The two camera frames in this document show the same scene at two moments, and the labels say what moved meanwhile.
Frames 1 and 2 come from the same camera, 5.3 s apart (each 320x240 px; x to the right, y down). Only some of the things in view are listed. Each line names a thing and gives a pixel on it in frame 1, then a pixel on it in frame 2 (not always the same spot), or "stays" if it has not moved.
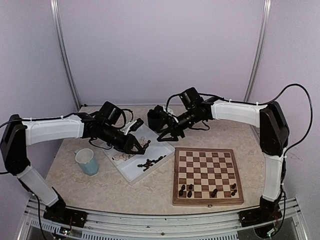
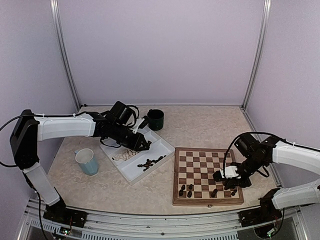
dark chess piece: x=214 y=193 stays
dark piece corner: x=233 y=193 stays
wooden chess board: x=203 y=176 stays
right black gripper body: x=192 y=118 -> x=252 y=164
